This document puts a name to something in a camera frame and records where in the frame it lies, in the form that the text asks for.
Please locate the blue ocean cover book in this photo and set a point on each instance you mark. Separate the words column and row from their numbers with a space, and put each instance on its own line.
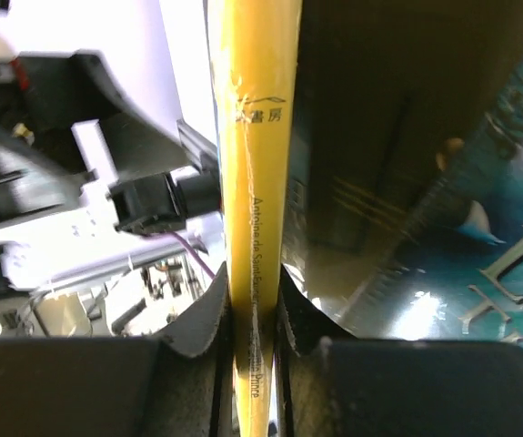
column 457, row 270

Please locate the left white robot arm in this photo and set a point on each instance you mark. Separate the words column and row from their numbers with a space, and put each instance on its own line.
column 88, row 185

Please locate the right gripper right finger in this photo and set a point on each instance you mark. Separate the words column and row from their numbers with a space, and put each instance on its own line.
column 330, row 383

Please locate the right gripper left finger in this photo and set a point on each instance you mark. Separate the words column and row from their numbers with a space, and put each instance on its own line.
column 176, row 382

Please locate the black book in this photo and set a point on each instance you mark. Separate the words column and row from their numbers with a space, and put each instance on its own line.
column 386, row 92

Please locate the yellow book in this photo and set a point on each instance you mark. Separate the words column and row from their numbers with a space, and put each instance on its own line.
column 253, row 49

